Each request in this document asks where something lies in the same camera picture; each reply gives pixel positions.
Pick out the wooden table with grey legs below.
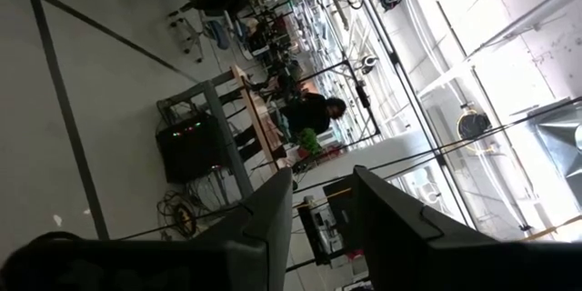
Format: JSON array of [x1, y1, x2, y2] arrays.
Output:
[[156, 65, 286, 200]]

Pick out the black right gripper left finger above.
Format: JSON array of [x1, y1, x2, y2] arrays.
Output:
[[0, 167, 295, 291]]

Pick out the black television screen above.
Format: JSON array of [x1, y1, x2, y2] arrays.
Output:
[[297, 176, 365, 267]]

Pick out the shiny metal duct hood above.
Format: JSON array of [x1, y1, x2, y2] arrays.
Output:
[[527, 99, 582, 192]]

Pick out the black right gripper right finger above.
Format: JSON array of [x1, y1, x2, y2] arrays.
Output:
[[352, 166, 582, 291]]

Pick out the black computer case with lights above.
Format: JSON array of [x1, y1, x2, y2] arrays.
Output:
[[156, 113, 228, 184]]

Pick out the person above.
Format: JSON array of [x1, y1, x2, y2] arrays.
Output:
[[277, 92, 347, 136]]

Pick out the black cable reel, yellow cable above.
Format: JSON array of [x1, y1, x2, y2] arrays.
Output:
[[456, 107, 493, 142]]

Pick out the small green plant, red pot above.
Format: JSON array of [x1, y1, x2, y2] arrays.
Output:
[[296, 127, 323, 159]]

